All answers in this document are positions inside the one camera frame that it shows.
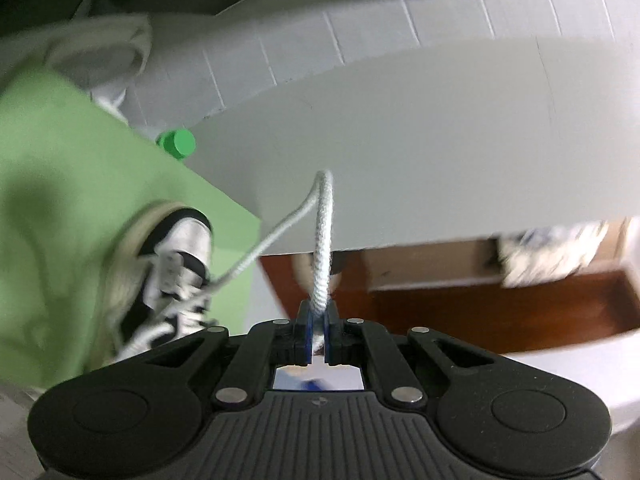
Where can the white and black sneaker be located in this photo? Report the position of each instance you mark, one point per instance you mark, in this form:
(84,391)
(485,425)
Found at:
(180,245)

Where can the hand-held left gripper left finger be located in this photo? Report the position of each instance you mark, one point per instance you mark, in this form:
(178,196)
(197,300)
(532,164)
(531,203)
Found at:
(306,342)

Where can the green foam board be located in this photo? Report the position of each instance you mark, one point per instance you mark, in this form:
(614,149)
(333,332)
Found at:
(60,185)

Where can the white round fan housing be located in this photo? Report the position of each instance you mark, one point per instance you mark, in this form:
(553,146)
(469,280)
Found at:
(100,50)

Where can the white crumpled rag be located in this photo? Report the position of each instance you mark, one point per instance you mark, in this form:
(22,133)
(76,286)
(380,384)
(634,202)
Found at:
(550,252)

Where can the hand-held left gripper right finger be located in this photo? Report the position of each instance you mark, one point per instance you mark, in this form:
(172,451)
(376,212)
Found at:
(331,342)

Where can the tape roll with black cloth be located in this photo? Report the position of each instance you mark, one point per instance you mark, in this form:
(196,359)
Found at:
(300,272)

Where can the green round cap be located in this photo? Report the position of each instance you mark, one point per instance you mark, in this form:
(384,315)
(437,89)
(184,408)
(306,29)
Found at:
(177,142)

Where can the white board panel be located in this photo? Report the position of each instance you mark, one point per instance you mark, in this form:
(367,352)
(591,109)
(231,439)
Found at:
(425,135)

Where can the brown wooden door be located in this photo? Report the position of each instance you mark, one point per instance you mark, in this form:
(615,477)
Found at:
(430,265)

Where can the white shoelace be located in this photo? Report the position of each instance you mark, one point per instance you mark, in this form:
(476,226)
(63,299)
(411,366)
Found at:
(322,240)

